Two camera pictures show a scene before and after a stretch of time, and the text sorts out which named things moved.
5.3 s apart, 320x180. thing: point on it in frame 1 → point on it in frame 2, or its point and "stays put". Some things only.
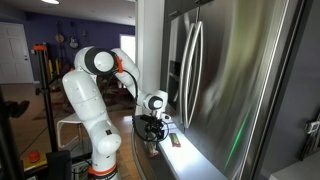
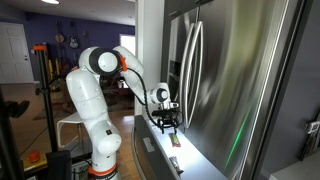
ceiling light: (51, 1) stays put
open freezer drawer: (177, 158) stays put
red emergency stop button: (34, 156) stays put
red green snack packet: (174, 140) stays put
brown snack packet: (151, 149) → (174, 162)
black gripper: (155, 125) → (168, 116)
